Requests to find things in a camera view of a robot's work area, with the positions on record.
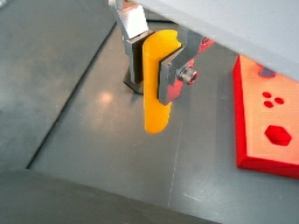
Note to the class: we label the orange oval peg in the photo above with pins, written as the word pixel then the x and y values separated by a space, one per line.
pixel 160 45

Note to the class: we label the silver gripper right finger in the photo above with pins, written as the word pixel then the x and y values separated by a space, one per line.
pixel 176 68

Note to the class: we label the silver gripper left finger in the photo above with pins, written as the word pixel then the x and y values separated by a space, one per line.
pixel 130 17

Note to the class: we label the red foam peg board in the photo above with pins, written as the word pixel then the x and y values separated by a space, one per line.
pixel 266 119

